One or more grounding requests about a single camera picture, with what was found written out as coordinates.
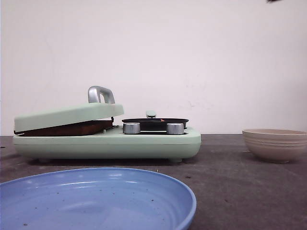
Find mint green sandwich maker lid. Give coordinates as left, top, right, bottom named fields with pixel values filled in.
left=14, top=86, right=124, bottom=134

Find left silver knob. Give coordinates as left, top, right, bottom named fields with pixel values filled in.
left=123, top=122, right=141, bottom=135

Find beige ribbed bowl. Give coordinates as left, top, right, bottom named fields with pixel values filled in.
left=242, top=129, right=307, bottom=163

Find mint green breakfast maker base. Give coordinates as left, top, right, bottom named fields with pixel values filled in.
left=13, top=126, right=201, bottom=162

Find black frying pan green handle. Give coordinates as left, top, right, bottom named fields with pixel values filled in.
left=122, top=110, right=189, bottom=131

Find silver knob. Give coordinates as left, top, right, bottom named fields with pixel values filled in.
left=123, top=122, right=141, bottom=135
left=166, top=123, right=184, bottom=135

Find blue plate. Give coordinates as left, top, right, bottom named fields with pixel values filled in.
left=0, top=168, right=197, bottom=230

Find right silver knob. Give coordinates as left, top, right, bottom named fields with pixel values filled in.
left=166, top=123, right=184, bottom=135

